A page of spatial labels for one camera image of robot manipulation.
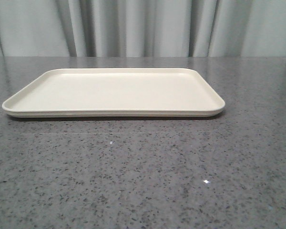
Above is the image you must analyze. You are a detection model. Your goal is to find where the cream rectangular plastic tray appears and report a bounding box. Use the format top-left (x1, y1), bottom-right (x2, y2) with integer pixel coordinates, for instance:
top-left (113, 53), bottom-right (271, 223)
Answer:
top-left (2, 68), bottom-right (225, 118)

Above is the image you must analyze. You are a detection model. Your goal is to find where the grey-white pleated curtain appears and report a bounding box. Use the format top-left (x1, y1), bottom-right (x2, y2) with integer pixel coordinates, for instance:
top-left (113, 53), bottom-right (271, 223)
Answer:
top-left (0, 0), bottom-right (286, 57)

